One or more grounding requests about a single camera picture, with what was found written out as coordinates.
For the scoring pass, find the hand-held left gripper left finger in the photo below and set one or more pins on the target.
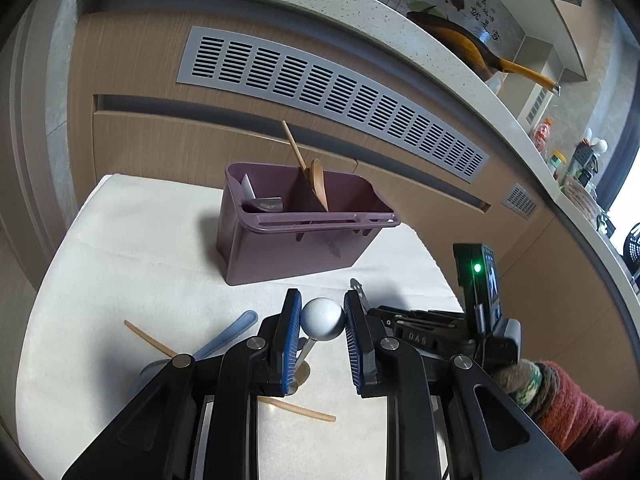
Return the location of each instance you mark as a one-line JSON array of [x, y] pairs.
[[290, 345]]

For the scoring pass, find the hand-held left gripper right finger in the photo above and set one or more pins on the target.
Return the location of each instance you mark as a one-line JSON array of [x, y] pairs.
[[352, 347]]

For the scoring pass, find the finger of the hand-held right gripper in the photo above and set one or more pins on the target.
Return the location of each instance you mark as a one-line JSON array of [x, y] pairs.
[[420, 319]]

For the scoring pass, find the metal spoon with white ball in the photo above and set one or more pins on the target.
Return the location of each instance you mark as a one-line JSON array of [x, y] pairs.
[[322, 317]]

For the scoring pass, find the blue plastic spoon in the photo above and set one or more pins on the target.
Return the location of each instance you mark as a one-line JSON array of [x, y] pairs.
[[230, 332]]

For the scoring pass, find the purple plastic utensil box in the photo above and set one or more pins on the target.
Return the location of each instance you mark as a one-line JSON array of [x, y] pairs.
[[280, 255]]

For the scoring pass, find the wooden chopstick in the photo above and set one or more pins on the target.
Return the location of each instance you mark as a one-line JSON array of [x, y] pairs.
[[150, 338], [292, 145]]

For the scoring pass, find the wooden spoon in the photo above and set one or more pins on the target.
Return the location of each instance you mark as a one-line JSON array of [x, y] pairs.
[[317, 182]]

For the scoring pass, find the small grey vent grille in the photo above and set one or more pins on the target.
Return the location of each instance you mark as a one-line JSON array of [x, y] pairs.
[[520, 201]]

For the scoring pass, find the black plastic basket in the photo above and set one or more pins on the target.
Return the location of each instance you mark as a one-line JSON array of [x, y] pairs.
[[632, 250]]

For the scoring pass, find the orange bottle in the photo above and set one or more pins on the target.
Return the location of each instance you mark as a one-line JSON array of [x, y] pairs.
[[542, 135]]

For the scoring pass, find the metal grater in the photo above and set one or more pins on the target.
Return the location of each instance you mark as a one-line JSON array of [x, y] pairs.
[[586, 159]]

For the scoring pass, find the white tablecloth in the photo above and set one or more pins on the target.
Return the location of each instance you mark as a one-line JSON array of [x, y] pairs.
[[125, 260]]

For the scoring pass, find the long grey vent grille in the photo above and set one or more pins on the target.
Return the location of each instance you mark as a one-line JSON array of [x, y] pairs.
[[330, 95]]

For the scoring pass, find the wooden cabinet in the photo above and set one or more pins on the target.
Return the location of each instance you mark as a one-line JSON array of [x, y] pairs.
[[150, 140]]

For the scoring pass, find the stone countertop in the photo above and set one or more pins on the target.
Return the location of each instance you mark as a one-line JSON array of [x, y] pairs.
[[350, 15]]

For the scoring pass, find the grey wall vent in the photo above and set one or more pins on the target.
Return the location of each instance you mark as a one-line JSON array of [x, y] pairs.
[[535, 106]]

